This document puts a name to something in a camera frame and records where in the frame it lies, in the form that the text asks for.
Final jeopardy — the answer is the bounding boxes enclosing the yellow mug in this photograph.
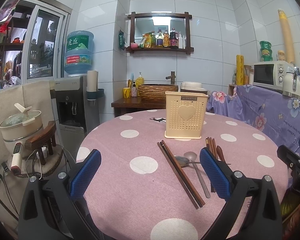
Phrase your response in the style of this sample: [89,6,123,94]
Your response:
[122,87,131,98]

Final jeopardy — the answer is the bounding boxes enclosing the black chopstick silver band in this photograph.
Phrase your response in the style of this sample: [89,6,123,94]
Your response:
[157,142,199,210]

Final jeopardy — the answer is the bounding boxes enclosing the green instant noodle cups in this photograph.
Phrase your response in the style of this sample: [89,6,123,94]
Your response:
[259,41,273,62]

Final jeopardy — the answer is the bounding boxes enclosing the dark wooden side table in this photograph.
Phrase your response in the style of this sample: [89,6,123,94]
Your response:
[111,97,166,117]

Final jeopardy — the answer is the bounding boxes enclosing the woven brown basin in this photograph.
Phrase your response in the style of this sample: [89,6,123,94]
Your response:
[138,84,179,101]

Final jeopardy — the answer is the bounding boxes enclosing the black chopstick gold band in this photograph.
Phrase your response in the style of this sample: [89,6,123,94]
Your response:
[205,137,215,193]

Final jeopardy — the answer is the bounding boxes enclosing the blue water bottle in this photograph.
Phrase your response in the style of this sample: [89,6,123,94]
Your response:
[64,30,94,75]

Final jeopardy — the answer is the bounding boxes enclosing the yellow soap dispenser bottle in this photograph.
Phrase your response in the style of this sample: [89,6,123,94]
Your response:
[135,72,145,89]

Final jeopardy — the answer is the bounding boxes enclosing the shiny steel spoon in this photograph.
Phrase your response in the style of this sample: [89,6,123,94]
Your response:
[174,155,232,168]

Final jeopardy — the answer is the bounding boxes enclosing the grey water dispenser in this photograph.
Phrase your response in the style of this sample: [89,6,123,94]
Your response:
[52,75,100,158]

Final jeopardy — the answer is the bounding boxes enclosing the small dark wooden stool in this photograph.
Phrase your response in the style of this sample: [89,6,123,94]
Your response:
[24,121,56,165]

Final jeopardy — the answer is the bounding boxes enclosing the cream electric cooking pot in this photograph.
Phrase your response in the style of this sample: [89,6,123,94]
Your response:
[0,103,43,154]

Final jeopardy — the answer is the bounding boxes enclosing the cream plastic utensil holder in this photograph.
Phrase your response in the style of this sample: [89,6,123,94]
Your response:
[165,92,209,140]

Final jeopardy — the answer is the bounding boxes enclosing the purple floral cloth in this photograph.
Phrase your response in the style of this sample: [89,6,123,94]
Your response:
[207,85,300,156]

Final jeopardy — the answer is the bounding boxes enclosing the pink polka dot tablecloth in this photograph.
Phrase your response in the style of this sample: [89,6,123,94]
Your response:
[76,110,288,239]

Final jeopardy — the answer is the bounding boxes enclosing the white microwave oven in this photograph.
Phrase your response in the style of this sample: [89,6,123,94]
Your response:
[253,61,293,91]

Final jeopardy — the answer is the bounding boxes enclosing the white bowl stack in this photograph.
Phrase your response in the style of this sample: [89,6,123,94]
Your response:
[180,82,207,92]

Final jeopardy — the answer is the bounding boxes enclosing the dark wooden chopstick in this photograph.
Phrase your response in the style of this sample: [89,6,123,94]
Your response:
[207,137,216,193]

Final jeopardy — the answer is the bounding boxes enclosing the dark wooden wall shelf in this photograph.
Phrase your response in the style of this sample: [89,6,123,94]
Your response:
[127,12,194,55]

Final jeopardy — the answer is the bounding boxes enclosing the paper cup stack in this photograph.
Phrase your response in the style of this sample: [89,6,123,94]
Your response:
[87,70,98,92]

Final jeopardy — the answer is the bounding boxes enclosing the reddish brown wooden chopstick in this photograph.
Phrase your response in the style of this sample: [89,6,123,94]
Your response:
[157,140,205,209]

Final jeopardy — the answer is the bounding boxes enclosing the bronze faucet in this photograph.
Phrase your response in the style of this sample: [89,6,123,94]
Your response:
[165,71,176,85]

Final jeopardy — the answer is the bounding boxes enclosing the yellow rolled mat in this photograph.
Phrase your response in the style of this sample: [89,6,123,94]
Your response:
[278,9,295,63]

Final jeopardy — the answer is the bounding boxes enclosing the matte grey spoon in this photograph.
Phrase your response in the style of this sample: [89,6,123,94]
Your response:
[184,152,211,198]

